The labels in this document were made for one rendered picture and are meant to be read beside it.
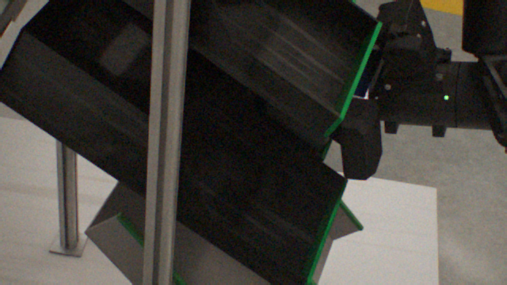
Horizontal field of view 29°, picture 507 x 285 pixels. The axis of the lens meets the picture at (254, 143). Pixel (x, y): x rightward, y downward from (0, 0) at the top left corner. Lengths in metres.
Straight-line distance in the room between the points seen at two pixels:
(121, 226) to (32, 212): 0.52
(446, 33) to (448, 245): 1.05
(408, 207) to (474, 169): 1.50
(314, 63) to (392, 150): 2.14
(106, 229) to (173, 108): 0.18
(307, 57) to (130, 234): 0.21
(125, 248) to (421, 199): 0.66
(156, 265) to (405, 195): 0.68
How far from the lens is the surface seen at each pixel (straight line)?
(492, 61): 0.78
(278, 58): 0.68
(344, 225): 1.07
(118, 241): 0.79
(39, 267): 1.22
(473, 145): 2.94
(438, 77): 0.80
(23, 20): 1.82
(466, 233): 2.64
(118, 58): 0.82
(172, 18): 0.60
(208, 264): 0.89
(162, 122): 0.65
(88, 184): 1.33
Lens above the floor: 1.75
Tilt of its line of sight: 39 degrees down
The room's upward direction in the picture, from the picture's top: 7 degrees clockwise
